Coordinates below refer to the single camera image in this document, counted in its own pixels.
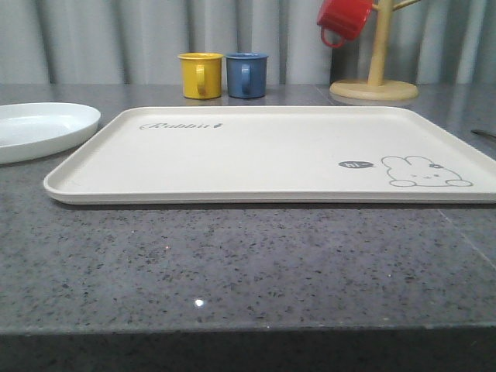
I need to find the white round plate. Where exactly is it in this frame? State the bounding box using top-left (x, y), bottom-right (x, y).
top-left (1, 102), bottom-right (101, 164)

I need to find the silver metal fork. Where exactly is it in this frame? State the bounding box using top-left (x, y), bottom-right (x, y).
top-left (471, 129), bottom-right (496, 140)

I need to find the cream rabbit print tray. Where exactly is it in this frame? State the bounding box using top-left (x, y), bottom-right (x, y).
top-left (43, 106), bottom-right (495, 205)

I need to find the blue mug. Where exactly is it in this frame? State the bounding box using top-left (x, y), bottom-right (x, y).
top-left (226, 53), bottom-right (268, 98)

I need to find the yellow mug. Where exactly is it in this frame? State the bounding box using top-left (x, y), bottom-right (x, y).
top-left (178, 53), bottom-right (223, 99)

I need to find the wooden mug tree stand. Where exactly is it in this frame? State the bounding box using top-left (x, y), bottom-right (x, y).
top-left (329, 0), bottom-right (419, 101)

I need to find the red mug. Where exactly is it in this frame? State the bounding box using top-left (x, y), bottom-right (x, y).
top-left (317, 0), bottom-right (374, 48)

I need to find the grey curtain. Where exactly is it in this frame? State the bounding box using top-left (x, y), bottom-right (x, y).
top-left (1, 1), bottom-right (495, 84)

